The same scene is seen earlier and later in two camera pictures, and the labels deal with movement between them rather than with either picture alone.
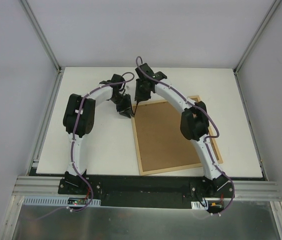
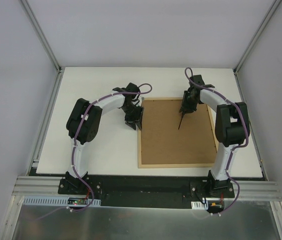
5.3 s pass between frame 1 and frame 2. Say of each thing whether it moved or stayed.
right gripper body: moved
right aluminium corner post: stayed
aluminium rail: stayed
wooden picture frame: stayed
